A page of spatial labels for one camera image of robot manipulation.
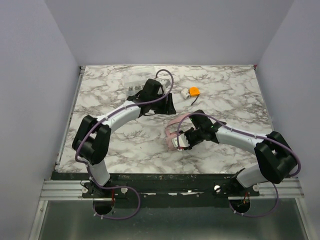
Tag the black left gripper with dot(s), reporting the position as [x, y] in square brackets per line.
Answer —
[163, 107]

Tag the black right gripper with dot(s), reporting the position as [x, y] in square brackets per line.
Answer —
[188, 139]

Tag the pink folding umbrella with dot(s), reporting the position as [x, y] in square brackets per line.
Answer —
[170, 135]

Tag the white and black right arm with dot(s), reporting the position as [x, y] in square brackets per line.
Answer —
[275, 159]

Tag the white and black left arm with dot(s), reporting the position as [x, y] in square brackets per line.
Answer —
[92, 139]

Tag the white orange small device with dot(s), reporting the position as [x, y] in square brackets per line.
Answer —
[192, 92]

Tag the clear plastic organizer box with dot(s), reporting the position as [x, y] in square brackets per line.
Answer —
[133, 87]

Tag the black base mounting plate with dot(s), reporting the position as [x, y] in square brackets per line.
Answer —
[151, 190]

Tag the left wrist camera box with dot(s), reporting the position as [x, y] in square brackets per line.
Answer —
[165, 82]

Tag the aluminium frame rail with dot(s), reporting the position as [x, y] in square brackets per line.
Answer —
[71, 190]

